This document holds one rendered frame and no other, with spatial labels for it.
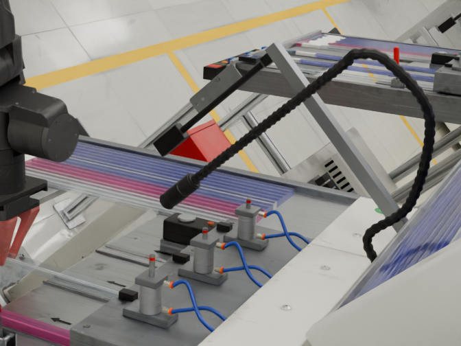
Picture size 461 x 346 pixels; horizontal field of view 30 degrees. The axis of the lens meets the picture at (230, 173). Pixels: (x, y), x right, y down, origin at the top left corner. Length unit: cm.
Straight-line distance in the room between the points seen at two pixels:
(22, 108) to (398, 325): 53
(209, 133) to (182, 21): 197
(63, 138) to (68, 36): 222
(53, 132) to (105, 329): 25
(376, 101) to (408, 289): 155
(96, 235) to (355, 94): 72
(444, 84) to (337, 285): 127
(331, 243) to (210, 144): 91
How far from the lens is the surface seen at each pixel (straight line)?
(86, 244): 214
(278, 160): 306
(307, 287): 90
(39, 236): 254
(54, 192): 136
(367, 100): 215
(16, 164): 105
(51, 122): 98
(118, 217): 205
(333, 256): 98
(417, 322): 62
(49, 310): 101
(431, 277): 60
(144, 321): 86
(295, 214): 131
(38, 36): 309
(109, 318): 86
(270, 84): 223
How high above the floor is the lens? 174
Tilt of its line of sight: 31 degrees down
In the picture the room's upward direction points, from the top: 53 degrees clockwise
